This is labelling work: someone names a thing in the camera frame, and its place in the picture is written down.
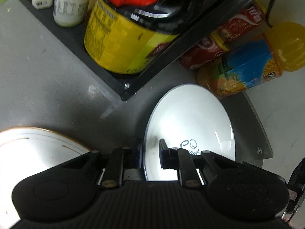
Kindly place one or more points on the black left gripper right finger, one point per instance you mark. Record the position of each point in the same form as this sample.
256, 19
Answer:
184, 163

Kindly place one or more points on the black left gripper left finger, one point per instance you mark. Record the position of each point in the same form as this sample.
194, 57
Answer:
123, 164

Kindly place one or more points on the white plate with blue logo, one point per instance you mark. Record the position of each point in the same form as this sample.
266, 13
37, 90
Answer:
188, 117

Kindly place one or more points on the white bowl with gold rim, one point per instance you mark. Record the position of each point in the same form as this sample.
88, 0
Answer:
26, 151

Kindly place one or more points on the orange juice bottle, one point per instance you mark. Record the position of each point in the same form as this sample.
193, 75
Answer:
279, 50

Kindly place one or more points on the white label seasoning jar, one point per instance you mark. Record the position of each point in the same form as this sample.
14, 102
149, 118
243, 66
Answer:
69, 13

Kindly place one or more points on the red drink can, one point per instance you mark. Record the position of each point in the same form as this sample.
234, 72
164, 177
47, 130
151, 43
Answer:
217, 42

